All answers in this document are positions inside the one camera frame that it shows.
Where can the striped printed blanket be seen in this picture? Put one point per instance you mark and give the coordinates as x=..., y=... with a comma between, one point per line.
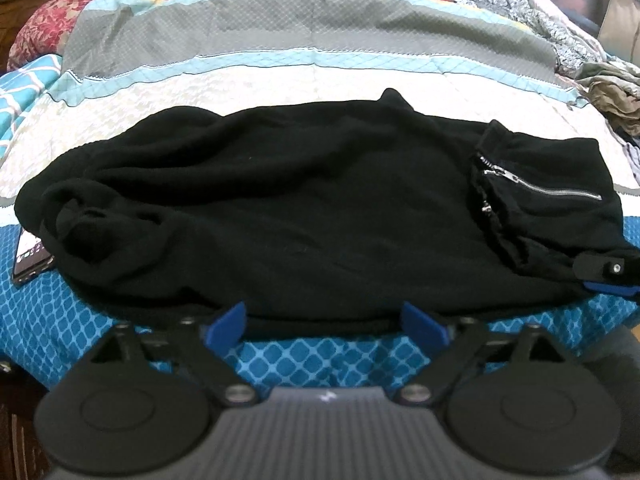
x=250, y=30

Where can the olive cloth pile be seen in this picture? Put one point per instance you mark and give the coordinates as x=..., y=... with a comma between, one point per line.
x=612, y=95

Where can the cardboard box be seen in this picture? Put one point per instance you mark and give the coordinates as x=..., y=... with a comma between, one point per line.
x=625, y=25

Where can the carved wooden headboard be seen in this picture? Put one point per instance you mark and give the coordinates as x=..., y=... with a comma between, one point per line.
x=20, y=5

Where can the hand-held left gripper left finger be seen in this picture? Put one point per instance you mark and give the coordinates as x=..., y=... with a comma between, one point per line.
x=230, y=322

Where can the teal lattice bedsheet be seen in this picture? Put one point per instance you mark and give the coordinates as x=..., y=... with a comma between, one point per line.
x=25, y=90

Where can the grey floral blanket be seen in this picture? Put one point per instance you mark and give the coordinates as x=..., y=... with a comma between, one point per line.
x=545, y=20

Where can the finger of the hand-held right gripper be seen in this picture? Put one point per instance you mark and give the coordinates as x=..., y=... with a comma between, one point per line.
x=610, y=287

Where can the black fleece jacket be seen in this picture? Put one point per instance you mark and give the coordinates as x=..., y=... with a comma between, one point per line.
x=300, y=200

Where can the smartphone in dark case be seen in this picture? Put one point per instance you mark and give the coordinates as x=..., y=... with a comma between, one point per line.
x=30, y=260

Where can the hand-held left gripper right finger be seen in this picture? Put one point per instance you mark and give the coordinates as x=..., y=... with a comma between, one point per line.
x=420, y=322

